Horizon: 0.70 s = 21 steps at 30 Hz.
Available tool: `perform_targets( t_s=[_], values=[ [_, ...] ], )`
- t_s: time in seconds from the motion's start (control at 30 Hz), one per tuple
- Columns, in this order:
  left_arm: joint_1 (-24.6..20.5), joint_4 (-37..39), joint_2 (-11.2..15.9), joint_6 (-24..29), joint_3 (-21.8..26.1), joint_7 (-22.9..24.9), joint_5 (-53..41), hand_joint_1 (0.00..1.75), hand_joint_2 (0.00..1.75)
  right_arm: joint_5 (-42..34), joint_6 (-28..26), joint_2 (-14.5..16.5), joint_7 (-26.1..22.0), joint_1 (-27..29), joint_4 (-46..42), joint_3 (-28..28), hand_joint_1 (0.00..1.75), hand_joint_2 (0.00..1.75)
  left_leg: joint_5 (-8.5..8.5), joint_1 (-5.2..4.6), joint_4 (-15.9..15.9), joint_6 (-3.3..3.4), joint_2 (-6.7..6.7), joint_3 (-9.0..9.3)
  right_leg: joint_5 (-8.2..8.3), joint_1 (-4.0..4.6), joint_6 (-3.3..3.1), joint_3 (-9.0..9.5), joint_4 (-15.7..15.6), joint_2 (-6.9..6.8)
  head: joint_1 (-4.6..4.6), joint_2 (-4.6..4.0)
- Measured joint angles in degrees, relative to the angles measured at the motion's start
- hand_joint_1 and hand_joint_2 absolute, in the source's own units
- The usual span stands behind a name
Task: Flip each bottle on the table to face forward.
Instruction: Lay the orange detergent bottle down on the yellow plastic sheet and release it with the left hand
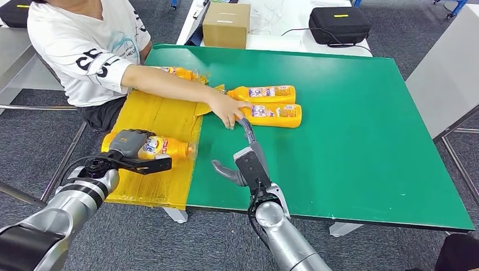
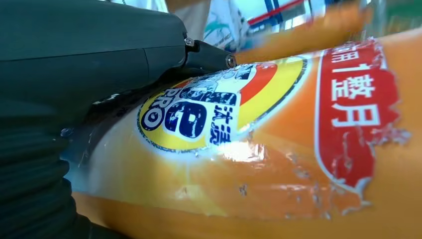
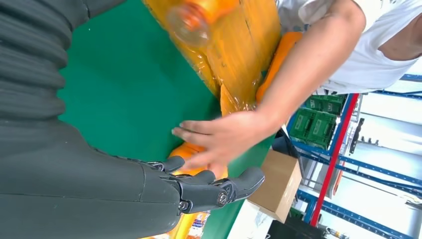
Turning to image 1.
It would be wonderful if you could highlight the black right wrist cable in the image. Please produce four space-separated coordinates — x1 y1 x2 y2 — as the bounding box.
247 181 272 250

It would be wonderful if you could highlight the black zip case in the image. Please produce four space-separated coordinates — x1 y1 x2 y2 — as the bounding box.
0 0 33 29

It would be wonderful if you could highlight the black power cable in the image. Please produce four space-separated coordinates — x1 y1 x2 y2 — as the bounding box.
281 27 373 53

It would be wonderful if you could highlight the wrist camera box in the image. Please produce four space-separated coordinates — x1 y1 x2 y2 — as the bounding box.
233 146 271 191
99 149 173 176

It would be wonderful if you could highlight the grey table with metal frame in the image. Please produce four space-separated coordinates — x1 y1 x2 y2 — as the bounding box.
405 3 479 207

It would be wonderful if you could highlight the white background table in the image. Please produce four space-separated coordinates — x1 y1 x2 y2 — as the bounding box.
176 0 374 58

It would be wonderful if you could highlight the steel side table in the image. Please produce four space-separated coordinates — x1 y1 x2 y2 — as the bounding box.
0 28 90 210

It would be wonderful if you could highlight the orange detergent bottle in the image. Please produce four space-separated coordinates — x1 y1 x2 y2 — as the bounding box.
226 85 297 104
236 103 302 129
101 132 197 161
149 66 208 85

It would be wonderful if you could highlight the blue metal cart frame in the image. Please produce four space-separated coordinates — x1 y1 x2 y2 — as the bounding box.
434 0 468 19

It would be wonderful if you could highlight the yellow taped cardboard mat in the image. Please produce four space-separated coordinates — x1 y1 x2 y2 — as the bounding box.
101 71 225 210

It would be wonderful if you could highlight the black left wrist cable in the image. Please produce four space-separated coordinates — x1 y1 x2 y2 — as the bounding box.
56 155 128 188

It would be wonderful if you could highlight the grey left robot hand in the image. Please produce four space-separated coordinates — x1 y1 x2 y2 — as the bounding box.
108 129 156 160

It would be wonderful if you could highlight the person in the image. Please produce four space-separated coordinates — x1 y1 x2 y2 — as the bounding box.
27 0 253 132

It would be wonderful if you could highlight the brown cardboard box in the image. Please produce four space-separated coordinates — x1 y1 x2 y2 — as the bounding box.
202 2 251 49

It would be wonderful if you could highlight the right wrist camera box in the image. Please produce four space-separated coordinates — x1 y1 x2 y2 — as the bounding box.
233 146 271 191

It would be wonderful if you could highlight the person's right hand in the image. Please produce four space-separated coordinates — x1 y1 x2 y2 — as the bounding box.
207 93 253 130

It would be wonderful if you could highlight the black object on floor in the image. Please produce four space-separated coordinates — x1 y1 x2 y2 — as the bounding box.
434 233 479 271

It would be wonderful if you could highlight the white table foot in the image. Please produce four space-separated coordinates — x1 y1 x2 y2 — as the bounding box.
163 207 188 224
329 222 363 238

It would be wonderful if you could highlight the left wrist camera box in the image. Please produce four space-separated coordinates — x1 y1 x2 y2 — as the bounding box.
99 149 173 176

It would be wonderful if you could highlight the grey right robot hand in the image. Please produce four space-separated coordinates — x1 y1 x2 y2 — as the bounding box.
211 117 259 187

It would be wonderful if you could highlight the black case with cable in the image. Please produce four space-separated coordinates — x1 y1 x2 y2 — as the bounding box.
309 6 372 46

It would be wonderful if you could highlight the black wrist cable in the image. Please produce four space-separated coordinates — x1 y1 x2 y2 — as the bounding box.
247 181 272 250
56 155 128 188

